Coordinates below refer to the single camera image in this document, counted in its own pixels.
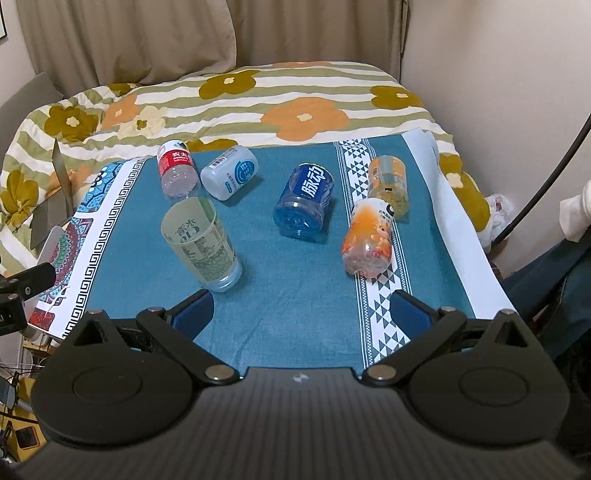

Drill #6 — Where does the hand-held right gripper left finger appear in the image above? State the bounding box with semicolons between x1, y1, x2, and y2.
69;290;236;387

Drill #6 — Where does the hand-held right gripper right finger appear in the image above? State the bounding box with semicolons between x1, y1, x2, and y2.
362;291;532;387

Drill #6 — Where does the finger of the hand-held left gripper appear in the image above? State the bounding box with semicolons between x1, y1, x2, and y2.
0;262;57;297

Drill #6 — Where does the clear cup with green label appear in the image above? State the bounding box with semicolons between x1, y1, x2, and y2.
160;196;243;292

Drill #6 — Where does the clear cup with orange label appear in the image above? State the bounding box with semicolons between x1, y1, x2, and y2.
341;198;394;278

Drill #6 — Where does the orange yellow bottle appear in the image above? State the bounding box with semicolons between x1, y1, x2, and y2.
368;155;410;217

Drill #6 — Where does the clear cup with red label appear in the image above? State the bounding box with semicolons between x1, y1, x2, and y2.
156;140;201;200

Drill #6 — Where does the white blue label bottle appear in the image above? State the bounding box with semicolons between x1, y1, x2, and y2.
200;145;259;201

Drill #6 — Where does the blue sports drink bottle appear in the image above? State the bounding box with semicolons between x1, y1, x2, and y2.
273;162;335;239

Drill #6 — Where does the grey laptop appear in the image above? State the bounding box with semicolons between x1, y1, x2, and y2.
30;137;75;251

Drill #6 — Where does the teal patterned tablecloth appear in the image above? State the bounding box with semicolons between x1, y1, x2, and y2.
28;127;518;376

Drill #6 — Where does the white plastic bag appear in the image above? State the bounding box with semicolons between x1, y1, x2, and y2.
478;194;514;254

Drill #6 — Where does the person's denim leg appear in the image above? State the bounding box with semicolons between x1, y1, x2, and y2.
501;237;591;370

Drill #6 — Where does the black curved pole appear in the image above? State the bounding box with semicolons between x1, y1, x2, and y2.
489;115;591;244

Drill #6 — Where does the grey sofa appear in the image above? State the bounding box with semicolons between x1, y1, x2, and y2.
0;71;65;136

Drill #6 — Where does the white cloth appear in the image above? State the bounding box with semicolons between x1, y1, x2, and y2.
558;179;591;241

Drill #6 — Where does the striped floral blanket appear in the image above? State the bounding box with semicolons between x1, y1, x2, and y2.
0;60;492;278

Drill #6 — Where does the beige curtain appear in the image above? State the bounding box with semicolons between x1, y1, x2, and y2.
16;0;411;99

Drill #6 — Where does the tangle of cables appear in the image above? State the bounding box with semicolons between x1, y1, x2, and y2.
0;353;49;409

